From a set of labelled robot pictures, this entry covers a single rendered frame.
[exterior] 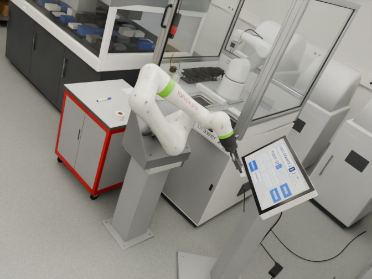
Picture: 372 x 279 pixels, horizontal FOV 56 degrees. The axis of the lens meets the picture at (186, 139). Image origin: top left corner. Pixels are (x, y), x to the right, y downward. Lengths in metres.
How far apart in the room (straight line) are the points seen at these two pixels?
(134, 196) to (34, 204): 0.82
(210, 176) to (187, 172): 0.23
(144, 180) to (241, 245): 0.75
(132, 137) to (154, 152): 0.17
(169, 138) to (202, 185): 0.98
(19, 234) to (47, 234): 0.18
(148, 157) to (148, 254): 0.88
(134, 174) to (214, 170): 0.64
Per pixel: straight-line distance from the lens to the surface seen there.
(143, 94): 1.69
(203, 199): 2.85
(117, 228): 2.77
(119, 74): 3.34
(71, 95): 2.86
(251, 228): 2.24
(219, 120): 1.87
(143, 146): 2.15
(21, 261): 2.58
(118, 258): 2.67
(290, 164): 2.06
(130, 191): 2.49
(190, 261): 2.78
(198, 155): 2.75
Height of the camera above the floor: 2.07
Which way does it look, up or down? 30 degrees down
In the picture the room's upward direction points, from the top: 21 degrees clockwise
